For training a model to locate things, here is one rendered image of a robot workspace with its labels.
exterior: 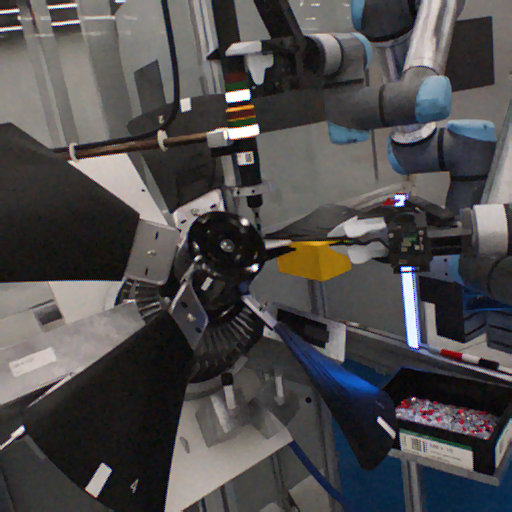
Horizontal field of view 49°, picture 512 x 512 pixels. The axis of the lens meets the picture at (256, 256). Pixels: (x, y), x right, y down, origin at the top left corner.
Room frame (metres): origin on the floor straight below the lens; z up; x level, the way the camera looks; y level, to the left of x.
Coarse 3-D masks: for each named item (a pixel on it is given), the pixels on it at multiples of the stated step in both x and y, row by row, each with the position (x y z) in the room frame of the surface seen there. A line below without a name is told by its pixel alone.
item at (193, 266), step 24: (216, 216) 0.79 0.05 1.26; (240, 216) 0.81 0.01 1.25; (192, 240) 0.75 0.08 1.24; (216, 240) 0.77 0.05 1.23; (240, 240) 0.78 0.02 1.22; (192, 264) 0.73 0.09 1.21; (216, 264) 0.74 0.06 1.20; (240, 264) 0.75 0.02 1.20; (264, 264) 0.76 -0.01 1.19; (168, 288) 0.80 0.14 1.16; (216, 288) 0.73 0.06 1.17; (240, 288) 0.75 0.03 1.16; (216, 312) 0.80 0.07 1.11; (240, 312) 0.81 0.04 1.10
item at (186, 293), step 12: (180, 288) 0.73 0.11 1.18; (192, 288) 0.74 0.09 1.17; (180, 300) 0.72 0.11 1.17; (192, 300) 0.74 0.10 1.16; (168, 312) 0.69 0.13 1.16; (180, 312) 0.72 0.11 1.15; (192, 312) 0.74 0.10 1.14; (204, 312) 0.77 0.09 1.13; (180, 324) 0.71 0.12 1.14; (192, 324) 0.74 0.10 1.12; (204, 324) 0.76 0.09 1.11; (192, 336) 0.73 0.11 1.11; (192, 348) 0.73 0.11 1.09
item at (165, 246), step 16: (144, 224) 0.79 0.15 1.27; (160, 224) 0.79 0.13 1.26; (144, 240) 0.79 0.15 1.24; (160, 240) 0.79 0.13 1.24; (176, 240) 0.79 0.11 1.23; (144, 256) 0.79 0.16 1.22; (160, 256) 0.79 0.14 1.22; (128, 272) 0.79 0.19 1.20; (144, 272) 0.79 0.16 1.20; (160, 272) 0.79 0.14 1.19
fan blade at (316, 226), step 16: (320, 208) 1.06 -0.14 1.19; (336, 208) 1.05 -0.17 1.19; (304, 224) 0.97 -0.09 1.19; (320, 224) 0.95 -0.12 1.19; (336, 224) 0.93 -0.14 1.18; (304, 240) 0.84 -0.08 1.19; (320, 240) 0.85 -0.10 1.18; (336, 240) 0.85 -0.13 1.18; (352, 240) 0.86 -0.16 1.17; (368, 240) 0.87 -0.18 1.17; (384, 240) 0.88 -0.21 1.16
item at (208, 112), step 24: (216, 96) 1.05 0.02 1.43; (144, 120) 1.04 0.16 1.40; (192, 120) 1.01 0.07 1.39; (216, 120) 0.99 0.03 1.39; (192, 144) 0.96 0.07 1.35; (168, 168) 0.95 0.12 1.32; (192, 168) 0.93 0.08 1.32; (216, 168) 0.91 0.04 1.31; (168, 192) 0.92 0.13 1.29; (192, 192) 0.90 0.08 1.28
